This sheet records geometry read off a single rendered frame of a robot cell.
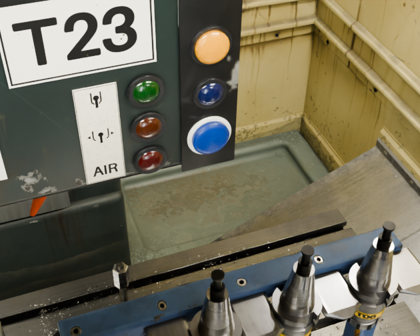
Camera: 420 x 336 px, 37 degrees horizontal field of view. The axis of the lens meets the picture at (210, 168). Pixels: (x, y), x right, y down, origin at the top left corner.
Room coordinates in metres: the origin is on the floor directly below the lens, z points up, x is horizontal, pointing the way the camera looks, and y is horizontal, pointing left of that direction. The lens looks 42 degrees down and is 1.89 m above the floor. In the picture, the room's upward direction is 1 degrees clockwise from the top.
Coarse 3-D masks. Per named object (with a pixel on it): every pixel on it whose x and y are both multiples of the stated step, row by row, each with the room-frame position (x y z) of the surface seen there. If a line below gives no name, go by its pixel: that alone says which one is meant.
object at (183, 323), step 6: (174, 318) 0.46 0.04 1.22; (180, 318) 0.46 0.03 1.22; (156, 324) 0.45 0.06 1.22; (162, 324) 0.45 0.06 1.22; (168, 324) 0.45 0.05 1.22; (174, 324) 0.45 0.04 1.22; (180, 324) 0.45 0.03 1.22; (186, 324) 0.45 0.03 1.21; (144, 330) 0.44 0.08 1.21; (150, 330) 0.44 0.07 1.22; (156, 330) 0.44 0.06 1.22; (162, 330) 0.44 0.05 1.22; (168, 330) 0.44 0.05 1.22; (174, 330) 0.44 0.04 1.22; (180, 330) 0.44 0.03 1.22; (186, 330) 0.44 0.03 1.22
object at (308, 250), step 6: (306, 246) 0.49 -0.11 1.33; (306, 252) 0.48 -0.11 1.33; (312, 252) 0.48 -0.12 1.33; (300, 258) 0.49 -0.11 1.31; (306, 258) 0.48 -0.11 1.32; (300, 264) 0.48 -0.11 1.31; (306, 264) 0.48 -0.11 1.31; (312, 264) 0.48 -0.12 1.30; (300, 270) 0.47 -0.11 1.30; (306, 270) 0.47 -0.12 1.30
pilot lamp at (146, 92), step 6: (138, 84) 0.36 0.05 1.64; (144, 84) 0.36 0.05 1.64; (150, 84) 0.36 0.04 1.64; (156, 84) 0.36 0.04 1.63; (138, 90) 0.36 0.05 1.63; (144, 90) 0.36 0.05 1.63; (150, 90) 0.36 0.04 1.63; (156, 90) 0.36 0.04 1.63; (138, 96) 0.36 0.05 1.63; (144, 96) 0.36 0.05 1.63; (150, 96) 0.36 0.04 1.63; (156, 96) 0.36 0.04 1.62; (138, 102) 0.36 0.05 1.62; (144, 102) 0.36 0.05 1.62; (150, 102) 0.36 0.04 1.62
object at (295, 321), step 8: (272, 304) 0.48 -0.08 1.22; (320, 304) 0.48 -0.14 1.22; (280, 312) 0.47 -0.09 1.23; (312, 312) 0.47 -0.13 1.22; (320, 312) 0.47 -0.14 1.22; (280, 320) 0.46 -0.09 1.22; (288, 320) 0.46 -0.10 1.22; (296, 320) 0.46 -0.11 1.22; (304, 320) 0.46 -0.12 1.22; (312, 320) 0.47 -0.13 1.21; (288, 328) 0.46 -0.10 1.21; (296, 328) 0.46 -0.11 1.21; (304, 328) 0.46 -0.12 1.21
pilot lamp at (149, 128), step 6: (144, 120) 0.36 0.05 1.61; (150, 120) 0.36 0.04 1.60; (156, 120) 0.36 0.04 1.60; (138, 126) 0.36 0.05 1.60; (144, 126) 0.36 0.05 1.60; (150, 126) 0.36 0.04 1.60; (156, 126) 0.36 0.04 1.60; (138, 132) 0.36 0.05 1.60; (144, 132) 0.36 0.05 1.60; (150, 132) 0.36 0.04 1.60; (156, 132) 0.36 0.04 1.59; (144, 138) 0.36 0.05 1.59; (150, 138) 0.36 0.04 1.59
